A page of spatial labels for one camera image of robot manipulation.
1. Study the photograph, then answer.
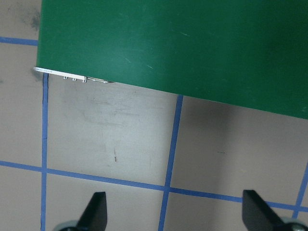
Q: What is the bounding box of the green conveyor belt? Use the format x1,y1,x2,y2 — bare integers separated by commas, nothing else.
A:
36,0,308,119

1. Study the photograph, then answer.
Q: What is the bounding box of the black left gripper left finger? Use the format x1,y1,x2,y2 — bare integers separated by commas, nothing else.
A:
76,192,107,231

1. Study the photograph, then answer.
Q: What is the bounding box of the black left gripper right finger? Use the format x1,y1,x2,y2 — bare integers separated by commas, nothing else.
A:
242,190,287,231

